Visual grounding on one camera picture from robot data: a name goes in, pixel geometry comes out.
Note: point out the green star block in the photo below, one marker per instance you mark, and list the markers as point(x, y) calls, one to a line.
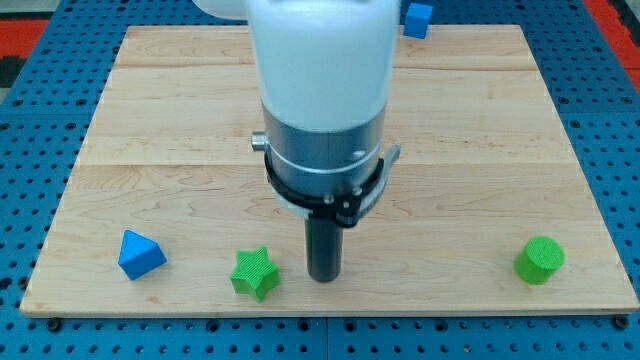
point(255, 274)

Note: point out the green cylinder block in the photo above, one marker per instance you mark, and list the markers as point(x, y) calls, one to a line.
point(539, 260)

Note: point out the light wooden board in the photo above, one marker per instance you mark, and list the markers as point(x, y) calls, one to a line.
point(485, 165)

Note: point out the black clamp ring bracket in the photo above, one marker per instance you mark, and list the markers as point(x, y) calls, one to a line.
point(344, 210)

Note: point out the blue cube block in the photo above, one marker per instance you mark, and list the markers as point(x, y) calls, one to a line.
point(417, 20)

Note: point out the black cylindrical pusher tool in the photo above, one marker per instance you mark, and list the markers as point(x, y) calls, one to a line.
point(324, 239)

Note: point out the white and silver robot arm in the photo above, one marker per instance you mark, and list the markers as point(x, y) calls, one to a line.
point(324, 70)

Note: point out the blue triangular prism block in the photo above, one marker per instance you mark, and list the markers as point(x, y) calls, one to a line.
point(139, 255)

